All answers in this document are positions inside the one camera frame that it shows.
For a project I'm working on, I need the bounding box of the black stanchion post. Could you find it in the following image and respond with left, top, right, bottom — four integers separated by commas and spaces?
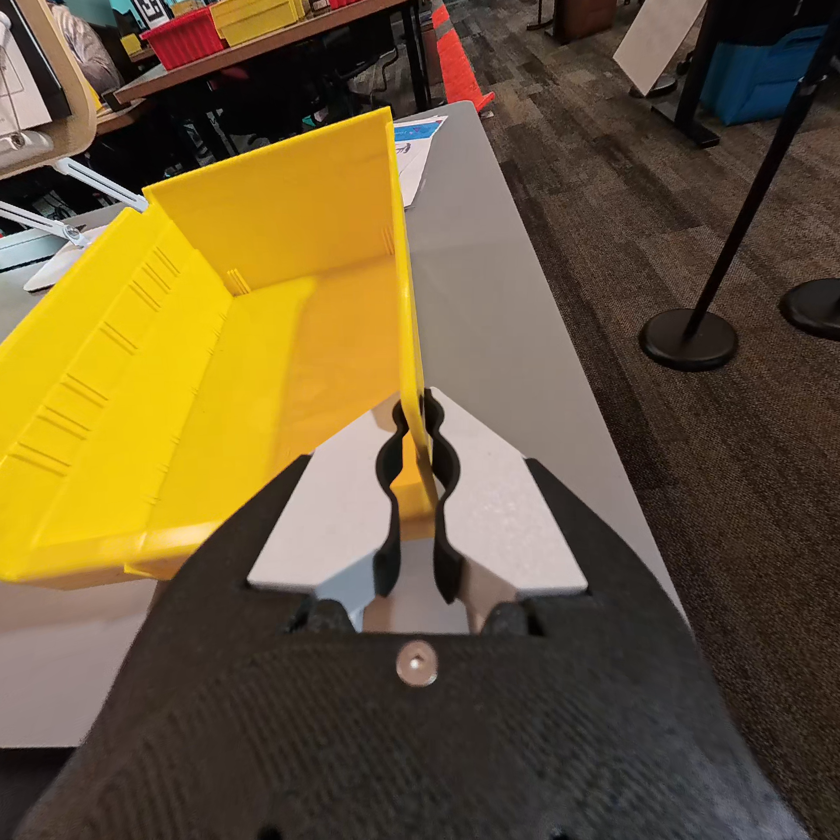
640, 20, 840, 373
779, 279, 840, 341

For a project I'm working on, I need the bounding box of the blue storage box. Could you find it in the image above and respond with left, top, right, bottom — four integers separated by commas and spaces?
699, 25, 829, 127

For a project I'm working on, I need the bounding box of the cardboard board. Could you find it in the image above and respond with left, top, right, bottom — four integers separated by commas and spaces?
0, 0, 99, 181

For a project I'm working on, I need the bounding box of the wooden table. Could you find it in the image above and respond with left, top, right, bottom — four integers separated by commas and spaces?
98, 0, 435, 132

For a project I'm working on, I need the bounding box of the yellow storage tray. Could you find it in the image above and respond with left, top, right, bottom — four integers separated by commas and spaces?
210, 0, 309, 47

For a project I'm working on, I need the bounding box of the white panel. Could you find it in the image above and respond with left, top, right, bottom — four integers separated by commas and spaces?
612, 0, 708, 97

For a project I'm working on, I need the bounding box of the orange ridged cone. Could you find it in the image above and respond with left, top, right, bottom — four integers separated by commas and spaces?
430, 0, 496, 114

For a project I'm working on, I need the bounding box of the red plastic bin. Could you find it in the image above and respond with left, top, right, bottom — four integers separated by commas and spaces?
141, 7, 228, 71

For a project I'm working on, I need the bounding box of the yellow plastic bin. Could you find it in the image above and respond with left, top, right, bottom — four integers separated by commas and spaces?
0, 107, 439, 589

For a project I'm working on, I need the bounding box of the white printed paper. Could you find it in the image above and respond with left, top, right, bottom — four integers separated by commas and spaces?
392, 115, 449, 210

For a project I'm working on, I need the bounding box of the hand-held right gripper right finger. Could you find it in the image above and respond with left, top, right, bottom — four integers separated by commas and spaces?
424, 387, 589, 632

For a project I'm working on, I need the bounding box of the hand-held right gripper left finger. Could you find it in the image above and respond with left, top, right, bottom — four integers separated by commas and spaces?
246, 399, 406, 632

